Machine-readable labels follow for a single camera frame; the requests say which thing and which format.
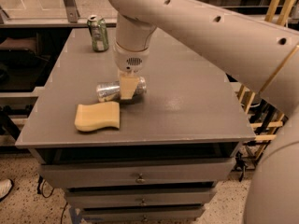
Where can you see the grey drawer cabinet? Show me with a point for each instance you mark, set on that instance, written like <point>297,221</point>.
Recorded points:
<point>181,135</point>

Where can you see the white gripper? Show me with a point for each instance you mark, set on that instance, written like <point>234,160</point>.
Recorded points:
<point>130,61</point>

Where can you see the green soda can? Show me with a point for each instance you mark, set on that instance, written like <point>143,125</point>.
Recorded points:
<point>98,31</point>

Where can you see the silver blue redbull can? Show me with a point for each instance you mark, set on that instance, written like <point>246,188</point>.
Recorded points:
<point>111,91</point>

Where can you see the bottom drawer metal knob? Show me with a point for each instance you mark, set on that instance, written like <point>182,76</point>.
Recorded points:
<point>144,218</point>

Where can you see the white shoe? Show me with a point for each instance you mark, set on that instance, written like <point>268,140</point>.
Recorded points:
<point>6,186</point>

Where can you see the drawer metal knob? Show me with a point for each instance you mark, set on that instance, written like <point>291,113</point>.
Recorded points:
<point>140,179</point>
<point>143,202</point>
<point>144,218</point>

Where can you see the top drawer metal knob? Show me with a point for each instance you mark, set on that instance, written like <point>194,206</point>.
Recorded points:
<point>140,179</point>

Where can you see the yellow sponge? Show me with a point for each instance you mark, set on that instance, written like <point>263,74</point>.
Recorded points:
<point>98,116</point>

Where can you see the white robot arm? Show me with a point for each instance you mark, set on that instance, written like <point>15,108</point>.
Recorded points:
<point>259,54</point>

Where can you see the middle drawer metal knob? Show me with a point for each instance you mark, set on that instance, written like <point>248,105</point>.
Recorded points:
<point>143,202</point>

